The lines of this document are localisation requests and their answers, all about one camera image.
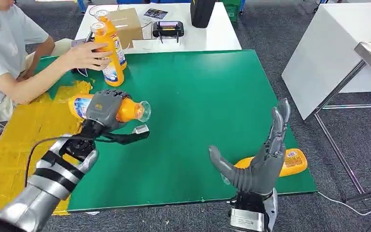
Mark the dark printed leaflet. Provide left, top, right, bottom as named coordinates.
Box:
left=143, top=8, right=169, bottom=21

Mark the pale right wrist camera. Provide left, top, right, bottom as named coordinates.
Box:
left=229, top=207, right=267, bottom=232

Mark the yellow plastic sheet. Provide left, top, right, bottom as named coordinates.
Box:
left=0, top=80, right=93, bottom=220

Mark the small white table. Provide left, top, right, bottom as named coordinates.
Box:
left=74, top=2, right=243, bottom=58

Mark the brown cardboard box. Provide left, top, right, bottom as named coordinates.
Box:
left=106, top=7, right=144, bottom=51

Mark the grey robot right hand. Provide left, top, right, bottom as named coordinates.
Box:
left=208, top=97, right=291, bottom=196

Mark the black ribbed cylindrical object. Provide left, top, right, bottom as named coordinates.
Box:
left=190, top=0, right=217, bottom=29

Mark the green table mat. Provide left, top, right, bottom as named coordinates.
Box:
left=36, top=49, right=319, bottom=213

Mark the white floor cable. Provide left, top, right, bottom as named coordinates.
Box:
left=317, top=191, right=371, bottom=217

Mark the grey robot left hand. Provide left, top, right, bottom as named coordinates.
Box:
left=82, top=89, right=133, bottom=135

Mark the orange drink bottle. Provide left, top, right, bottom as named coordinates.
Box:
left=220, top=148, right=309, bottom=186
left=68, top=93, right=152, bottom=124
left=94, top=9, right=128, bottom=72
left=90, top=21, right=125, bottom=87

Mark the black handheld controller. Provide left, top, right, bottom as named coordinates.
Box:
left=152, top=20, right=186, bottom=44

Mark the person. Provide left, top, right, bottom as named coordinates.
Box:
left=0, top=0, right=114, bottom=123

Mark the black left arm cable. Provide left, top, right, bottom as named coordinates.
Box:
left=24, top=135, right=88, bottom=187

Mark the large white table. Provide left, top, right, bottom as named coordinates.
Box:
left=281, top=2, right=371, bottom=121

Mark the grey metal table frame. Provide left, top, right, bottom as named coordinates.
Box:
left=313, top=60, right=371, bottom=203

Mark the person's right hand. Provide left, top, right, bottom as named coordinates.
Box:
left=64, top=42, right=113, bottom=72

